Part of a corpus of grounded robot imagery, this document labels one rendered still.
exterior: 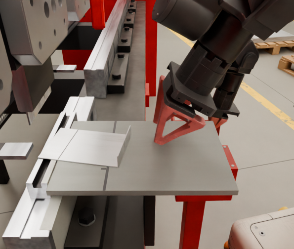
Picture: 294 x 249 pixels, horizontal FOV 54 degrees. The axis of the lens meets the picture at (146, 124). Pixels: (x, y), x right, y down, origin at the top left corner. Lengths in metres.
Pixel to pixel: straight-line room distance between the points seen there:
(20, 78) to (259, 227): 1.16
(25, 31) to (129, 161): 0.24
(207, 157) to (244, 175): 1.55
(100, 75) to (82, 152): 0.44
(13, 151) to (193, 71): 0.30
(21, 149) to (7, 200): 1.43
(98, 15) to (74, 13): 0.05
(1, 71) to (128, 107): 0.62
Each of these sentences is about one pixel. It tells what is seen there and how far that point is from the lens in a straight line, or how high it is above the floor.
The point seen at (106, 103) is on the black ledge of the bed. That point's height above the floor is 0.87.
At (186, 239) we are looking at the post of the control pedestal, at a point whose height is 0.39.
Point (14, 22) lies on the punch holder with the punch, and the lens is 0.30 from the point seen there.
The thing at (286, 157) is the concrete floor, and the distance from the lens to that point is 2.26.
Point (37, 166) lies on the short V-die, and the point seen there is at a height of 1.00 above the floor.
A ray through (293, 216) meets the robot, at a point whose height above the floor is 0.28.
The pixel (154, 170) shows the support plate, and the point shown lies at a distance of 0.43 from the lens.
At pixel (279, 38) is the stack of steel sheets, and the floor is 0.18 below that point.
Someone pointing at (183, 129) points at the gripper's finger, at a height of 1.06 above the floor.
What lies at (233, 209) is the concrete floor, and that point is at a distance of 1.77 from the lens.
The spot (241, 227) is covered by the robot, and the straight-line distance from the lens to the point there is 1.34.
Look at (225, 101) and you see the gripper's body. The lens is 0.82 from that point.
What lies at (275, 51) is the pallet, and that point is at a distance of 4.31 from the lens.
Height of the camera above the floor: 1.29
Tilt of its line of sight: 33 degrees down
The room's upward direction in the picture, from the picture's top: straight up
